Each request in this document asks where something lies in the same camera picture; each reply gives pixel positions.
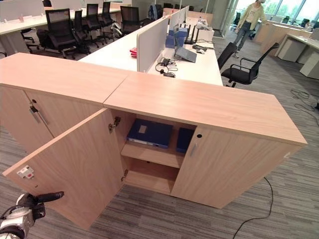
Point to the long white office desk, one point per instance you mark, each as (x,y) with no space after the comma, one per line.
(37,22)

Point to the red pink stapler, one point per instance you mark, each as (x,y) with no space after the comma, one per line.
(133,52)

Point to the large blue file folder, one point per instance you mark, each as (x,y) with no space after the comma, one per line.
(150,134)

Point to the white side desk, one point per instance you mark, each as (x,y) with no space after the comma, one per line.
(299,49)

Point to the wooden cabinet shelf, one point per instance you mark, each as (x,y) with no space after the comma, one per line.
(152,154)

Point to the wooden office cabinet with keys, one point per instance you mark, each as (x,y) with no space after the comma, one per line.
(49,89)

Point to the metal door hinge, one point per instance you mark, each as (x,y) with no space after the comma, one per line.
(114,124)
(124,175)

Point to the black mesh office chair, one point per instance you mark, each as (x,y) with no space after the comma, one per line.
(226,55)
(246,67)

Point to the white red door lock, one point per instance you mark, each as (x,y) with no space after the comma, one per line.
(25,172)

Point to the upright blue file folder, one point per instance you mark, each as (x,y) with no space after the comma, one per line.
(184,140)

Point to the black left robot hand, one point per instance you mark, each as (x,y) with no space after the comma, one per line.
(37,201)

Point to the black router with antennas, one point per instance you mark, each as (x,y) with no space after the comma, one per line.
(191,35)

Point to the open wooden cabinet door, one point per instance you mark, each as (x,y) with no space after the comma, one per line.
(74,169)

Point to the closed wooden cabinet door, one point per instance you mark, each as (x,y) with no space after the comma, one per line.
(224,169)

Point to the person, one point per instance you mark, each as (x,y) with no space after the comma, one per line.
(249,22)

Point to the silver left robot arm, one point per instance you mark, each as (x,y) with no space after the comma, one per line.
(14,222)

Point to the blue file boxes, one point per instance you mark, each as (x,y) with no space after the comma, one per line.
(177,36)

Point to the grey desk divider panel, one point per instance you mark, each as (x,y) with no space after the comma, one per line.
(152,44)

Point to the grey laptop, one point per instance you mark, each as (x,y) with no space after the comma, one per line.
(185,53)

